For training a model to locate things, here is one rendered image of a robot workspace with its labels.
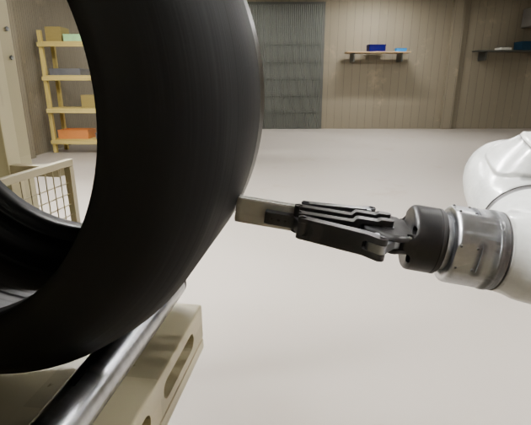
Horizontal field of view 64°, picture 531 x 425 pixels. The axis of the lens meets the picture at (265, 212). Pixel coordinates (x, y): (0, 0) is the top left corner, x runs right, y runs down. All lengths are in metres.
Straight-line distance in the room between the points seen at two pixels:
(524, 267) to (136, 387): 0.44
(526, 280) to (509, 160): 0.18
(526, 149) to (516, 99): 13.66
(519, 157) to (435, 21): 12.70
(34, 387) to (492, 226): 0.60
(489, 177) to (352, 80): 12.01
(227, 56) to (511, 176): 0.40
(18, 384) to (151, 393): 0.23
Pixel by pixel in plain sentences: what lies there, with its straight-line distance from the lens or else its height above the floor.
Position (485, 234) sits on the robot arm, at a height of 1.04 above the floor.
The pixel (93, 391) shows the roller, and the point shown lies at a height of 0.91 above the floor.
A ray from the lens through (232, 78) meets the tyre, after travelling 0.37.
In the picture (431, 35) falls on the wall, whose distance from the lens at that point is 13.24.
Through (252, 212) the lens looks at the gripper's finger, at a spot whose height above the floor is 1.05.
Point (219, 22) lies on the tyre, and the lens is 0.36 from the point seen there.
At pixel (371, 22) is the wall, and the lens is 12.79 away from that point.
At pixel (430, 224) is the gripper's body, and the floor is 1.05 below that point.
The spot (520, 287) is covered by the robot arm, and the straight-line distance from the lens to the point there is 0.52.
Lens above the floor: 1.19
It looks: 17 degrees down
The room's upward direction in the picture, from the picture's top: straight up
